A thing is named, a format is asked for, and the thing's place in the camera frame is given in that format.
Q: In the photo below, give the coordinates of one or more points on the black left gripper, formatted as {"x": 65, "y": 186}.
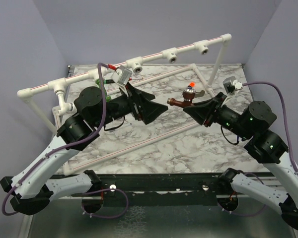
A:
{"x": 142, "y": 107}

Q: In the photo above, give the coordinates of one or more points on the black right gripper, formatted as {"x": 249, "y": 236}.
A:
{"x": 200, "y": 111}

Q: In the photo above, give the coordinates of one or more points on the brown plastic faucet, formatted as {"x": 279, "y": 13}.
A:
{"x": 188, "y": 95}

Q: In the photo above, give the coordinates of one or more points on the white PVC pipe frame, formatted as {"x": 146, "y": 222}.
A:
{"x": 131, "y": 135}

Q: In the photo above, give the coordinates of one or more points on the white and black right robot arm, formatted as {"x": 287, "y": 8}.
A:
{"x": 265, "y": 146}

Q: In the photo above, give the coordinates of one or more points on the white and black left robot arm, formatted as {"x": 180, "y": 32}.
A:
{"x": 33, "y": 189}

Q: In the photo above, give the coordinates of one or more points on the orange and black highlighter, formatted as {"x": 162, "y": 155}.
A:
{"x": 191, "y": 85}

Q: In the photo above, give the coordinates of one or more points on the purple and white pen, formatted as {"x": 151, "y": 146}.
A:
{"x": 121, "y": 127}

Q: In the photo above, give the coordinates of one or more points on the red and white marker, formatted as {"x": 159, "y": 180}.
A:
{"x": 135, "y": 79}

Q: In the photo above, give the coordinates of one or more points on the green plastic faucet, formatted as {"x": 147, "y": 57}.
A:
{"x": 98, "y": 83}

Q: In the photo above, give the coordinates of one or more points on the green and black highlighter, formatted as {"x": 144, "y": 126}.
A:
{"x": 109, "y": 81}

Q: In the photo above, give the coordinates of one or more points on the white plastic faucet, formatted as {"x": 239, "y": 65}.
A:
{"x": 64, "y": 106}

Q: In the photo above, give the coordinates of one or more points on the grey metal bracket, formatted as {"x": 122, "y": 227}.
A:
{"x": 200, "y": 94}

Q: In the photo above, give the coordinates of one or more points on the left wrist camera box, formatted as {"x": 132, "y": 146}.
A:
{"x": 121, "y": 75}

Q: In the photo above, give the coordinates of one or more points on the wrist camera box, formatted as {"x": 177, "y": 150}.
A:
{"x": 231, "y": 85}
{"x": 121, "y": 75}

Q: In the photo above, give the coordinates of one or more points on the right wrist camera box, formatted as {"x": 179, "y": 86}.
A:
{"x": 231, "y": 85}

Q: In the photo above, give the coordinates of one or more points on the black front mounting rail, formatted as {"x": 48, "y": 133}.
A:
{"x": 127, "y": 190}

